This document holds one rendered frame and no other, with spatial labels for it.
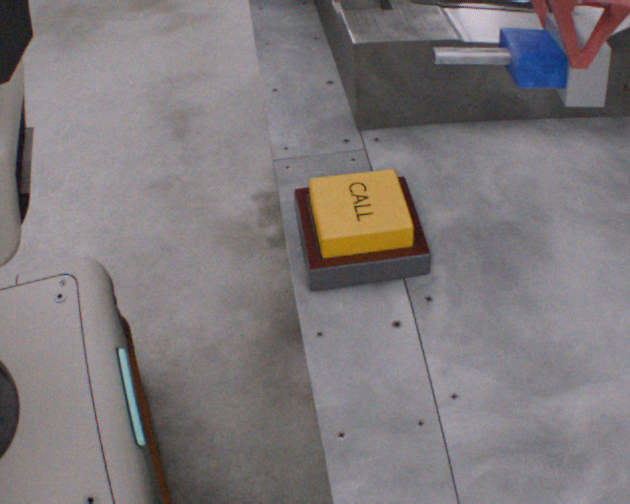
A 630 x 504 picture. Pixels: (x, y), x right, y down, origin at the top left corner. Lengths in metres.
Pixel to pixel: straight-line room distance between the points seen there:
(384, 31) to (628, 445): 0.38
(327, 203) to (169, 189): 1.36
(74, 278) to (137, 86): 1.03
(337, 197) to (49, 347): 0.79
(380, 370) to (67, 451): 0.71
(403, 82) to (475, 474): 0.34
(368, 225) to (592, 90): 0.19
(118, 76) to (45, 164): 0.41
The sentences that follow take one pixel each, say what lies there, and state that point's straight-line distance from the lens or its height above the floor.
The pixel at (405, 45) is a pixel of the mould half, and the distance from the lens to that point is 0.68.
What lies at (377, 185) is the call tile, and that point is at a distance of 0.61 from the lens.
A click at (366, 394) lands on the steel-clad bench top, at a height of 0.80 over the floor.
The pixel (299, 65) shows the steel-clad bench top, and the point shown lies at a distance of 0.81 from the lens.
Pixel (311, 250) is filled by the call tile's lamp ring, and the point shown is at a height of 0.82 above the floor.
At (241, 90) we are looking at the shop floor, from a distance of 2.22.
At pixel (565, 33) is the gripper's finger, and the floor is 0.98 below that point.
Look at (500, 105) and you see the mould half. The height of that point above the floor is 0.82.
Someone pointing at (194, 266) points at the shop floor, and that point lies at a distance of 1.76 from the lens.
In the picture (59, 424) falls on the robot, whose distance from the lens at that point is 1.21.
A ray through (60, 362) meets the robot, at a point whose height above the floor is 0.28.
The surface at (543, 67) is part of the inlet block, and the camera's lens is 0.57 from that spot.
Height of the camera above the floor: 1.23
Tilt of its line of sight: 45 degrees down
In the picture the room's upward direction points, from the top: 4 degrees counter-clockwise
